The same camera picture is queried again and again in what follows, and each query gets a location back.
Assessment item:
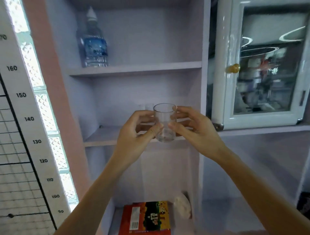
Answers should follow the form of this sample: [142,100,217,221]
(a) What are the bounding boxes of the white wall shelf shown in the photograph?
[45,0,310,235]

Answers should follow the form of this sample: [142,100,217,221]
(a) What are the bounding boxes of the person's right forearm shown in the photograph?
[217,148,310,235]

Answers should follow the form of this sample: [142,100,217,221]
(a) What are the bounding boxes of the plastic water bottle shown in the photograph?
[77,6,109,68]

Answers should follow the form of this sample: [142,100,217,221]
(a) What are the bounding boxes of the white crumpled object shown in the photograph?
[174,191,192,220]

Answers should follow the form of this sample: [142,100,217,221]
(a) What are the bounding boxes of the white grid height chart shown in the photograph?
[0,0,80,235]

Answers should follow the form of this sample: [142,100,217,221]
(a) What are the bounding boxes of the person's left hand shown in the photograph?
[112,110,164,170]

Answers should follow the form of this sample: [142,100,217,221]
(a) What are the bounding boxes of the small white glass-door cabinet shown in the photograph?
[211,0,310,131]

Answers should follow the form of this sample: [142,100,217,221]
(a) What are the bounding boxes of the person's right hand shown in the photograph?
[167,106,231,163]

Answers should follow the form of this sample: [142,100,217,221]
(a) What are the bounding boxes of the orange book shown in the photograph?
[118,201,171,235]

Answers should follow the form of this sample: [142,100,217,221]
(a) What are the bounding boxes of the person's left forearm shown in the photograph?
[53,158,134,235]

